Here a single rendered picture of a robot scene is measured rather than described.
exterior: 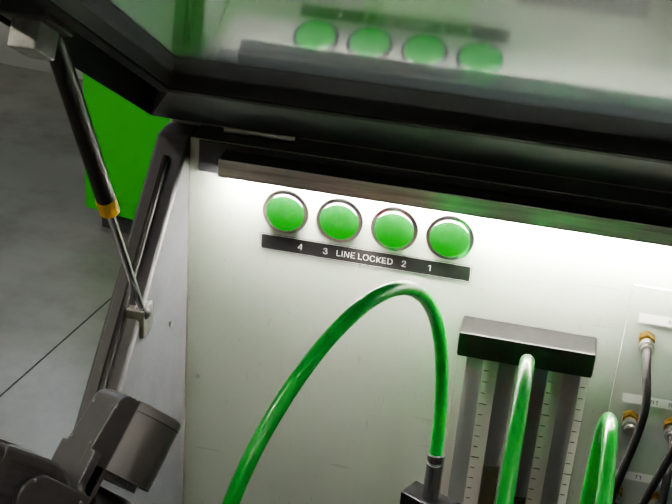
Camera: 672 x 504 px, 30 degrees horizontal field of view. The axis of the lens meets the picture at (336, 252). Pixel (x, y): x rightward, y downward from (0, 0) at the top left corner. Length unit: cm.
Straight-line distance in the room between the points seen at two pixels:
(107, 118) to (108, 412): 330
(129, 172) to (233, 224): 288
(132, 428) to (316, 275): 47
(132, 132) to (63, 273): 51
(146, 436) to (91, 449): 4
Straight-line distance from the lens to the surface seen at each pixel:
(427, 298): 120
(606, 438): 111
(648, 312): 136
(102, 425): 96
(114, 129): 423
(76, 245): 435
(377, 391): 145
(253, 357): 146
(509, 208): 128
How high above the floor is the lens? 196
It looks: 27 degrees down
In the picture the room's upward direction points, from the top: 5 degrees clockwise
